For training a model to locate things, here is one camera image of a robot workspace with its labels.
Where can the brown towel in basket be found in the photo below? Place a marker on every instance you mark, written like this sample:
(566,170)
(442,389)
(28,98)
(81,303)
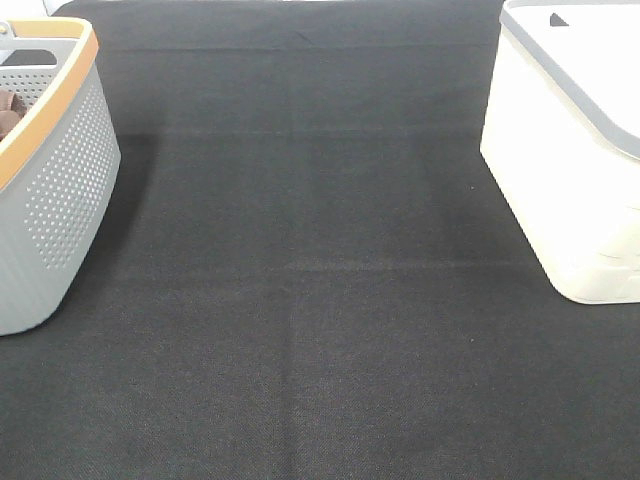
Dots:
(12,110)

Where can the black table cloth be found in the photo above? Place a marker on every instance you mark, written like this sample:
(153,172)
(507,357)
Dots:
(306,270)

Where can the white plastic storage bin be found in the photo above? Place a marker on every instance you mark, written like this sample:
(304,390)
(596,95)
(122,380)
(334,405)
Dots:
(561,139)

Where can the grey perforated laundry basket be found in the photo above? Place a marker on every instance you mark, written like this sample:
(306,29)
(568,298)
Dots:
(59,165)

